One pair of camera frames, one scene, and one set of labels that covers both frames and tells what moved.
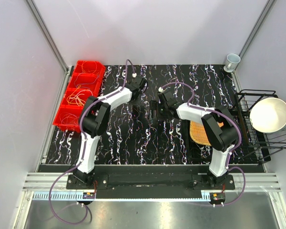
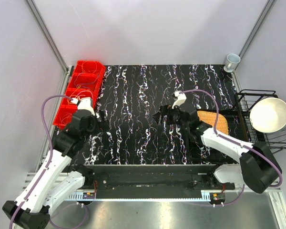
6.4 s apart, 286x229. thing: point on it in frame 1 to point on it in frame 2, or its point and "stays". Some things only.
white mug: [232, 60] stays
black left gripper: [140, 92] to [101, 126]
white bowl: [270, 115] stays
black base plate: [151, 177] stays
